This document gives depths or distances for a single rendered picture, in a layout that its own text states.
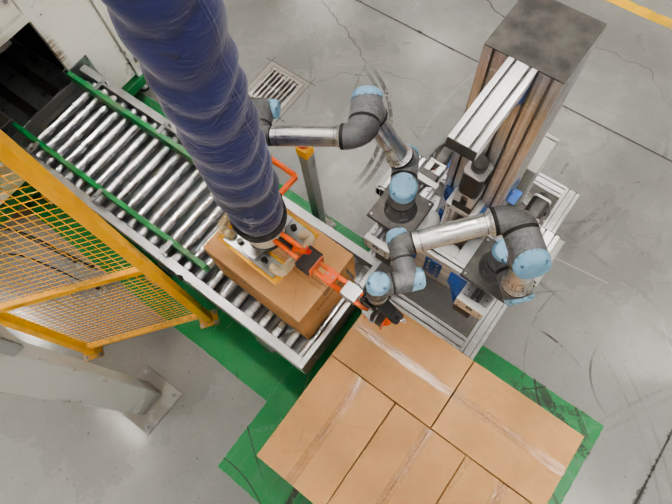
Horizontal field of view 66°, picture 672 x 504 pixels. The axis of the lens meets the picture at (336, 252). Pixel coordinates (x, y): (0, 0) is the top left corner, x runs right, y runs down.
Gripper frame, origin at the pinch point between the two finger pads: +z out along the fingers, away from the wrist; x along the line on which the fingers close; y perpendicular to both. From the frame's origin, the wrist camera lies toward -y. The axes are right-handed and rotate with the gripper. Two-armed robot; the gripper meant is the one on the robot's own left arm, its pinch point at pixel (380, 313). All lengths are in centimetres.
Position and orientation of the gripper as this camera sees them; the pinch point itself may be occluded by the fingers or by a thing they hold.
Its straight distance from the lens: 201.6
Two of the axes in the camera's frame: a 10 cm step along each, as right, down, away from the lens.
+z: 0.5, 3.6, 9.3
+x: -6.3, 7.3, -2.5
